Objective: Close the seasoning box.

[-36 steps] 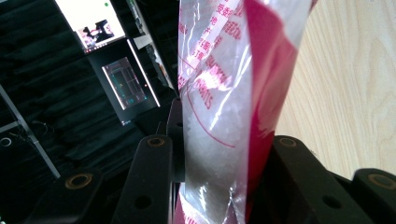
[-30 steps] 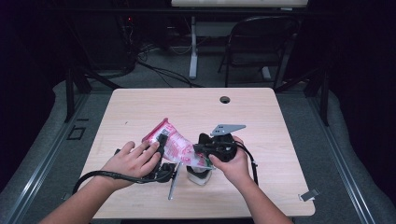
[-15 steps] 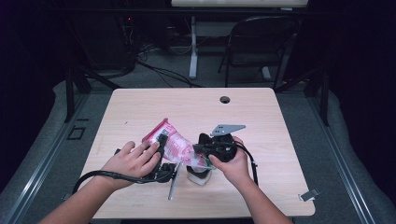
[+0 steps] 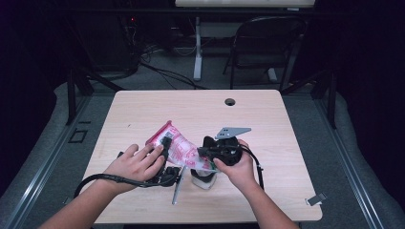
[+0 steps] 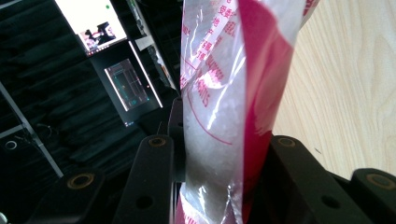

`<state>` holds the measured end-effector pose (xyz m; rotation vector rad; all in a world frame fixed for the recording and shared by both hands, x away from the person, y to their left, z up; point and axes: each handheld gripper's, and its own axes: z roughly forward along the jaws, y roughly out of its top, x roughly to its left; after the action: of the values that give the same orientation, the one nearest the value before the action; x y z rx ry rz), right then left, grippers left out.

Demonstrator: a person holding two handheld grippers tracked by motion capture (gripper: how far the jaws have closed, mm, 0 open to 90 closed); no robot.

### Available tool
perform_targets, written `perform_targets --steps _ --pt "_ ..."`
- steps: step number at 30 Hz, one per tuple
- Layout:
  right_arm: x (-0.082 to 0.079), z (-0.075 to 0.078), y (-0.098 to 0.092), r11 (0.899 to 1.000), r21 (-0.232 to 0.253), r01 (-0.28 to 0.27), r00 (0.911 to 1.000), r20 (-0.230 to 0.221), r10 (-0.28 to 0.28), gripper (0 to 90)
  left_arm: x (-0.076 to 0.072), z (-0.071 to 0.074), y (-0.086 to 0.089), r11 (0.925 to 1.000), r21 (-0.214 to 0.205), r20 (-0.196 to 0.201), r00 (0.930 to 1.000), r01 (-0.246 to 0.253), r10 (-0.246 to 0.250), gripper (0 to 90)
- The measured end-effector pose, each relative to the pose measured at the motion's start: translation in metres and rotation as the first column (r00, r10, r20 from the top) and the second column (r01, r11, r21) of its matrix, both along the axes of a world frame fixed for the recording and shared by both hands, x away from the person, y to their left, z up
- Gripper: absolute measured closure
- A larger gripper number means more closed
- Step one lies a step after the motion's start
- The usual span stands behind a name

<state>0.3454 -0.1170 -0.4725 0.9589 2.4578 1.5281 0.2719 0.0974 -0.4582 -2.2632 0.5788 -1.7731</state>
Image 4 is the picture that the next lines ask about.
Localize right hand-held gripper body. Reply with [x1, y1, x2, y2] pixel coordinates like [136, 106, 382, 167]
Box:
[214, 127, 252, 167]

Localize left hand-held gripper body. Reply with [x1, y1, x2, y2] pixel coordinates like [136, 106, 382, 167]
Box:
[144, 164, 188, 206]

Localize pink and white plastic bag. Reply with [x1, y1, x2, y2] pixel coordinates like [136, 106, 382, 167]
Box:
[145, 119, 221, 173]

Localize person's right hand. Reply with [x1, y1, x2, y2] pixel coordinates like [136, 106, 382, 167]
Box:
[212, 138, 258, 192]

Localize person's left hand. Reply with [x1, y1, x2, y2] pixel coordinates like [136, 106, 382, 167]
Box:
[104, 143, 167, 193]

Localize white desk leg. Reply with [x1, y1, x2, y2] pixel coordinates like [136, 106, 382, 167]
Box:
[193, 16, 204, 82]

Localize black metal stand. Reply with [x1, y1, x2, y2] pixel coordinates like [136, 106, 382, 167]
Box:
[280, 70, 338, 130]
[65, 65, 125, 126]

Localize black equipment tower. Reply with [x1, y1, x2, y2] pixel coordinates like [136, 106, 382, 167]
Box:
[92, 12, 141, 73]

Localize black folding chair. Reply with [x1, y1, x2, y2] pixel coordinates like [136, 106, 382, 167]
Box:
[223, 15, 309, 92]

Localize white desk top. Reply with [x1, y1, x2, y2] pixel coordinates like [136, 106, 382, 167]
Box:
[175, 0, 316, 9]

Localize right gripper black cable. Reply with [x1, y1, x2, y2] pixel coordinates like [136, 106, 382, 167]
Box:
[240, 144, 266, 192]

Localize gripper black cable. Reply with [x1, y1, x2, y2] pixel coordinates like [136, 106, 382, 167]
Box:
[240, 144, 266, 192]
[74, 173, 170, 198]

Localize black floor cables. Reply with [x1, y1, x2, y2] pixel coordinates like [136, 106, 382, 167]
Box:
[139, 60, 208, 91]

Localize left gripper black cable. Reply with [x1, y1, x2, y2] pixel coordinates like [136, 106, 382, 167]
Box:
[74, 173, 170, 198]

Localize white floor cable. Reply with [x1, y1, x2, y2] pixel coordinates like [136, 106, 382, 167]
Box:
[172, 45, 197, 57]

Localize aluminium floor rail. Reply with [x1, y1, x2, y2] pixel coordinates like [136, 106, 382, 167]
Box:
[0, 94, 94, 229]
[313, 94, 388, 229]

